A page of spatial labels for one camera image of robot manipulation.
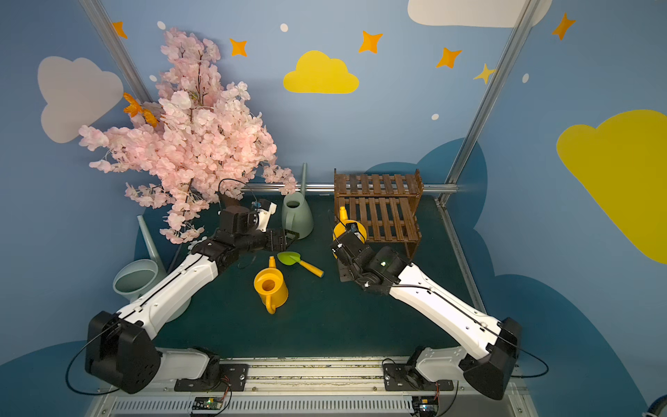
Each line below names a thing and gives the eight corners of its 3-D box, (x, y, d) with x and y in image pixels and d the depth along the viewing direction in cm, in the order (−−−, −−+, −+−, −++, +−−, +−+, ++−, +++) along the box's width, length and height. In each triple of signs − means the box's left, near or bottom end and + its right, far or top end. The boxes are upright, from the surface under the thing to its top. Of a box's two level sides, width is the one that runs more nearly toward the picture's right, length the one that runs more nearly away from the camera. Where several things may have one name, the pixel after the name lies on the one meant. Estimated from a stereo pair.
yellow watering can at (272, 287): (269, 317, 86) (262, 306, 78) (254, 279, 95) (246, 265, 87) (294, 304, 89) (290, 292, 81) (278, 268, 98) (273, 253, 90)
